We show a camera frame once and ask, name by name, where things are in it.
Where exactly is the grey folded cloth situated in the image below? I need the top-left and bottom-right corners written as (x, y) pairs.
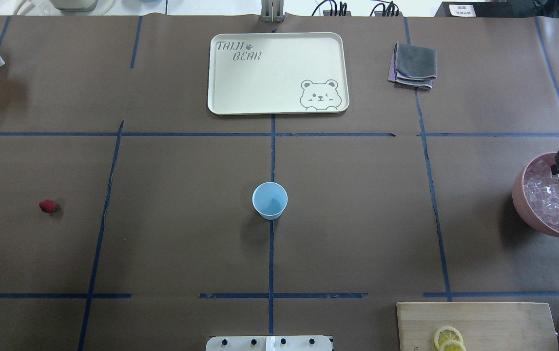
top-left (394, 43), bottom-right (438, 80)

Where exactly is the metal camera post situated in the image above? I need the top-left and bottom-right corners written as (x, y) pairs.
top-left (261, 0), bottom-right (285, 23)

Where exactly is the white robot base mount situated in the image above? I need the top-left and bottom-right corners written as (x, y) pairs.
top-left (205, 335), bottom-right (334, 351)

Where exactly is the cream bear serving tray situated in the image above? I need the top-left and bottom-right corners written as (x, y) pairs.
top-left (207, 33), bottom-right (350, 116)

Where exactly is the pile of ice cubes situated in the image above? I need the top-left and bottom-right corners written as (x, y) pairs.
top-left (523, 159), bottom-right (559, 232)

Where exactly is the red strawberry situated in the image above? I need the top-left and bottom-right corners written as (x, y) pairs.
top-left (39, 199), bottom-right (58, 214)

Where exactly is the light blue paper cup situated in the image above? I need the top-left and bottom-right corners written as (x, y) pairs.
top-left (252, 182), bottom-right (289, 220)

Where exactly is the lemon slice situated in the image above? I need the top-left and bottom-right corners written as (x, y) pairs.
top-left (433, 325), bottom-right (464, 351)
top-left (438, 340), bottom-right (466, 351)

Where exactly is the wooden cutting board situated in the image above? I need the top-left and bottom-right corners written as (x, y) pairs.
top-left (396, 302), bottom-right (559, 351)

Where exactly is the pink ice bowl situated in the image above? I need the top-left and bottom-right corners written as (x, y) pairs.
top-left (512, 153), bottom-right (559, 237)

